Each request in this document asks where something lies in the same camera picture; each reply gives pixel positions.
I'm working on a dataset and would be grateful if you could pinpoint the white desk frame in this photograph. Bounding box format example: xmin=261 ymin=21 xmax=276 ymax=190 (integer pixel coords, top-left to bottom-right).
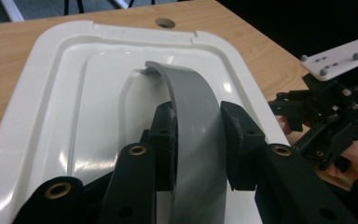
xmin=0 ymin=0 xmax=131 ymax=23

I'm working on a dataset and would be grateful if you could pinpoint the white container lid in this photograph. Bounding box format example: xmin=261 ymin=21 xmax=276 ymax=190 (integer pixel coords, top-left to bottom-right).
xmin=0 ymin=20 xmax=291 ymax=224

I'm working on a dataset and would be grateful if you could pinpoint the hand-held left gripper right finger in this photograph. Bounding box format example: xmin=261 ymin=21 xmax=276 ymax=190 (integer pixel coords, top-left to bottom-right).
xmin=219 ymin=100 xmax=267 ymax=191

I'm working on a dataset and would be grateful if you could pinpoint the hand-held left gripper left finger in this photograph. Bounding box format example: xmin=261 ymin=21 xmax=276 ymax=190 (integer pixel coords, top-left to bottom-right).
xmin=141 ymin=101 xmax=179 ymax=192

